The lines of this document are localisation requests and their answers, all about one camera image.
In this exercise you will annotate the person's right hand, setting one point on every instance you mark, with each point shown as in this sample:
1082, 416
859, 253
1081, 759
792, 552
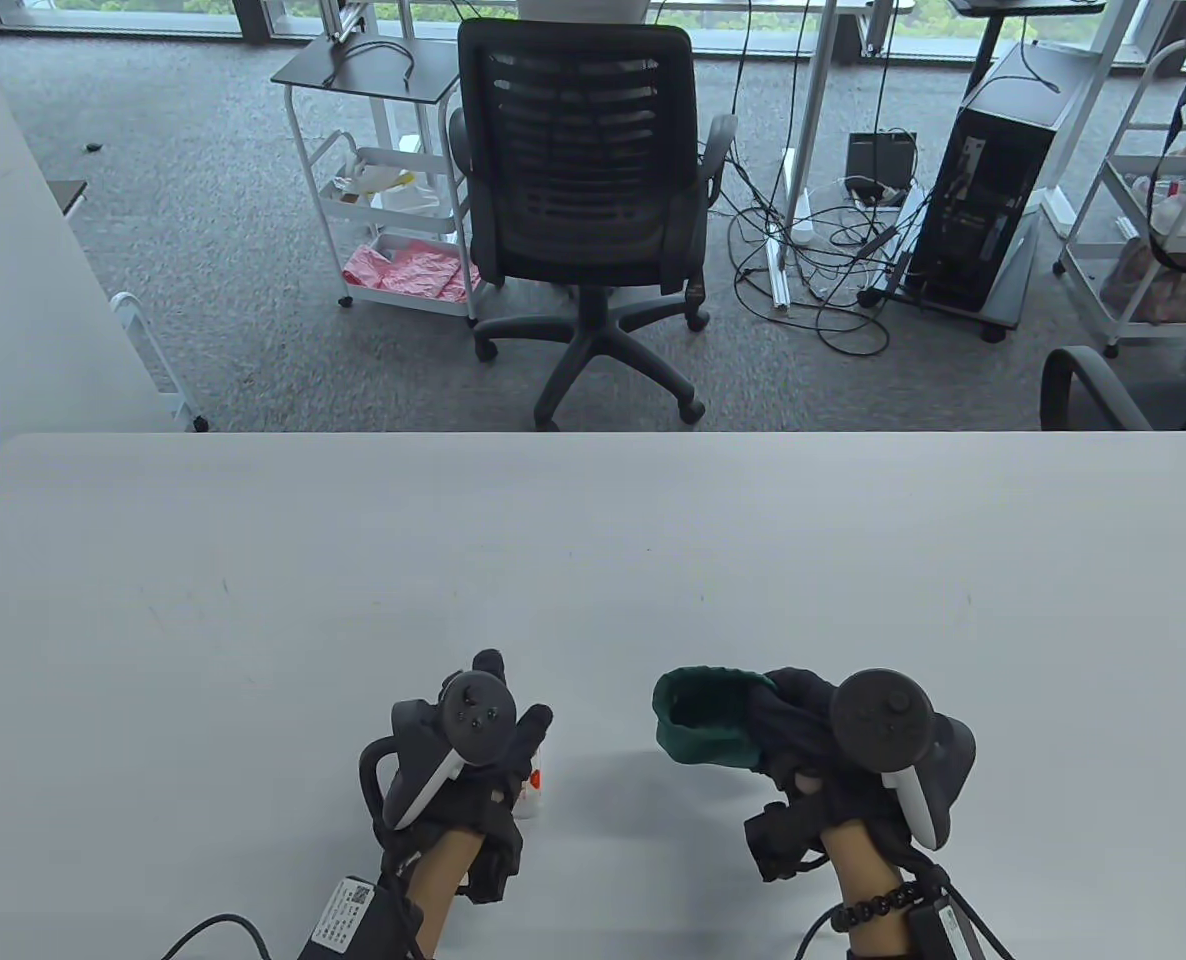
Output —
793, 730

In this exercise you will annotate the person's left hand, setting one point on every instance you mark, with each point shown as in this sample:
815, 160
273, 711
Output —
531, 740

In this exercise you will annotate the red white snack packet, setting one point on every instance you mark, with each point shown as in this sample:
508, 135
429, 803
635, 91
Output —
531, 800

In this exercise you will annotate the person's left forearm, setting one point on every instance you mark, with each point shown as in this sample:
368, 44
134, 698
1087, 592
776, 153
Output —
443, 880

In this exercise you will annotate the person's right forearm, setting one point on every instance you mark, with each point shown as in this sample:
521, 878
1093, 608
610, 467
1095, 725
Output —
863, 870

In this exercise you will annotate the brown translucent bag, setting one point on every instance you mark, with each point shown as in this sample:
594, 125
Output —
1153, 285

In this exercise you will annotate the black white left hand controller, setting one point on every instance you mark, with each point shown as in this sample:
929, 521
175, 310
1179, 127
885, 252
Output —
478, 715

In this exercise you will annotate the black white hand controller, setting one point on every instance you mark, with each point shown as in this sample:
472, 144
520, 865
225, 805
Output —
478, 715
883, 715

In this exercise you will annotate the black white right hand controller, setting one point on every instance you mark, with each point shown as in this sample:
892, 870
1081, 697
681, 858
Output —
883, 715

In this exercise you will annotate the grey chair armrest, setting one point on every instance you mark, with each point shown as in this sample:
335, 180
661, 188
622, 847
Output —
1063, 380

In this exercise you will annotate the pink plastic bags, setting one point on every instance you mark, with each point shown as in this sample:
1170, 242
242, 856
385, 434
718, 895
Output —
403, 270

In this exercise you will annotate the grey wheeled tower stand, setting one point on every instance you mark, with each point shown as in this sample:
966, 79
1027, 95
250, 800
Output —
1008, 290

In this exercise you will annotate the black mesh office chair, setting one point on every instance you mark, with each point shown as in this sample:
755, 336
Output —
573, 250

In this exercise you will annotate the white metal shelf cart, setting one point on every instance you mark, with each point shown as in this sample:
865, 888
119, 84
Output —
1158, 330

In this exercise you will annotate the white power strip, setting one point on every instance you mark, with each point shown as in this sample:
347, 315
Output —
873, 190

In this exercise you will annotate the black computer tower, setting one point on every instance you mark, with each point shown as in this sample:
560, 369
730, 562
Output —
983, 200

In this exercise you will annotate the black box on floor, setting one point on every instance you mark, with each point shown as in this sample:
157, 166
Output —
878, 155

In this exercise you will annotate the white desk leg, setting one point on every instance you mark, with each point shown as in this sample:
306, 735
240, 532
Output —
813, 90
1093, 100

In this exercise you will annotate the white cart with black top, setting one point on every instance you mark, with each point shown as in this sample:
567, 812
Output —
373, 65

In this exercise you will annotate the dark small table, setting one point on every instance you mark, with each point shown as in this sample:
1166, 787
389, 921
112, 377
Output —
68, 190

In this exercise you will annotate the aluminium profile frame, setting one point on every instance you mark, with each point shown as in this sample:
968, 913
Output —
343, 20

